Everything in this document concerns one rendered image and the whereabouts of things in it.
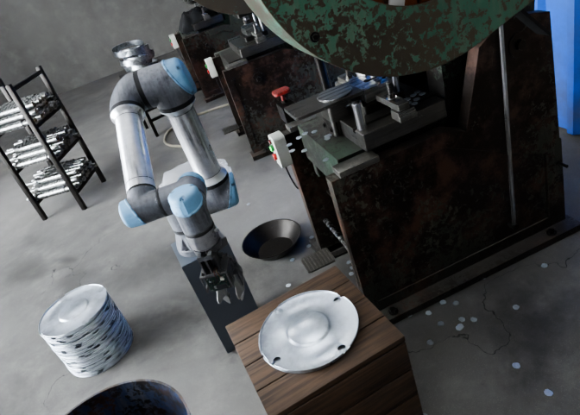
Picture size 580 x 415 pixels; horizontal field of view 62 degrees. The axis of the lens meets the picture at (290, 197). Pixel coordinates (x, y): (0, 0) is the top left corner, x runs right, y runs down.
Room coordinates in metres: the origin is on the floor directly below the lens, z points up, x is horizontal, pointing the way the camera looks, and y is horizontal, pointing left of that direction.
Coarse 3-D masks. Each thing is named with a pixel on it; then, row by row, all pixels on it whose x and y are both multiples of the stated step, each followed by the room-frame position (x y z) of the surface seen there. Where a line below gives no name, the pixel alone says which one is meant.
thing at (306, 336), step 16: (288, 304) 1.11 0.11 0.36; (304, 304) 1.09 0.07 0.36; (320, 304) 1.07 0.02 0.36; (336, 304) 1.05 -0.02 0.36; (352, 304) 1.02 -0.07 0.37; (272, 320) 1.07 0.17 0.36; (288, 320) 1.05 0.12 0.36; (304, 320) 1.02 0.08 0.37; (320, 320) 1.00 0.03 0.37; (336, 320) 0.98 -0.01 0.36; (352, 320) 0.96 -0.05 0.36; (272, 336) 1.01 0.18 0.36; (288, 336) 0.98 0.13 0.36; (304, 336) 0.96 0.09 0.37; (320, 336) 0.94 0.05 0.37; (336, 336) 0.93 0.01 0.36; (352, 336) 0.91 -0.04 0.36; (272, 352) 0.95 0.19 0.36; (288, 352) 0.93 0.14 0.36; (304, 352) 0.91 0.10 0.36; (320, 352) 0.89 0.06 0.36; (336, 352) 0.88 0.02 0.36; (288, 368) 0.88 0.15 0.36; (304, 368) 0.86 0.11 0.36
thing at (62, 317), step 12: (84, 288) 1.77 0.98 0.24; (96, 288) 1.74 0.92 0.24; (60, 300) 1.74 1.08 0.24; (72, 300) 1.71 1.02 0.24; (84, 300) 1.67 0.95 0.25; (96, 300) 1.65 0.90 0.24; (48, 312) 1.68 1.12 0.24; (60, 312) 1.64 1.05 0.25; (72, 312) 1.61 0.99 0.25; (84, 312) 1.60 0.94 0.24; (96, 312) 1.57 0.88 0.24; (48, 324) 1.60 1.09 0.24; (60, 324) 1.57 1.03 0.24; (72, 324) 1.54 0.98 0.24; (84, 324) 1.52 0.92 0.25; (48, 336) 1.51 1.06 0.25
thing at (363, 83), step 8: (352, 80) 1.64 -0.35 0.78; (360, 80) 1.61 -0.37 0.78; (368, 80) 1.60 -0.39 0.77; (384, 80) 1.53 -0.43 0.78; (360, 88) 1.54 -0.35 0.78; (368, 88) 1.52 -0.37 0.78; (376, 88) 1.52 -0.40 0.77; (384, 88) 1.52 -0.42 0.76; (360, 96) 1.55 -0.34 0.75; (368, 96) 1.51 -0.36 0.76
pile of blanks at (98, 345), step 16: (112, 304) 1.66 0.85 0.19; (96, 320) 1.55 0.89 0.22; (112, 320) 1.60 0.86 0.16; (64, 336) 1.50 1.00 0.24; (80, 336) 1.50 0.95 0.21; (96, 336) 1.52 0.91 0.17; (112, 336) 1.56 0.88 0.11; (128, 336) 1.62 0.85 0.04; (64, 352) 1.52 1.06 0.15; (80, 352) 1.50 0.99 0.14; (96, 352) 1.52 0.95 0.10; (112, 352) 1.53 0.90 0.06; (80, 368) 1.50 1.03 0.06; (96, 368) 1.50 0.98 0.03
